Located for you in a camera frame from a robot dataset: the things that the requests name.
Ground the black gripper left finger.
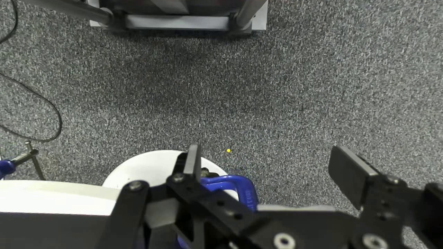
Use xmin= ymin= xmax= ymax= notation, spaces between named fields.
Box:
xmin=165 ymin=144 xmax=208 ymax=195

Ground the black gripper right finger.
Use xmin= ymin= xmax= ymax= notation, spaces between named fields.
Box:
xmin=327 ymin=146 xmax=408 ymax=219

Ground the black floor cable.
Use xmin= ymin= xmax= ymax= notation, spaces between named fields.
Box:
xmin=0 ymin=0 xmax=64 ymax=144

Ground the grey metal base frame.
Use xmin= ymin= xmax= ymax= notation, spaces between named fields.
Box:
xmin=25 ymin=0 xmax=270 ymax=35

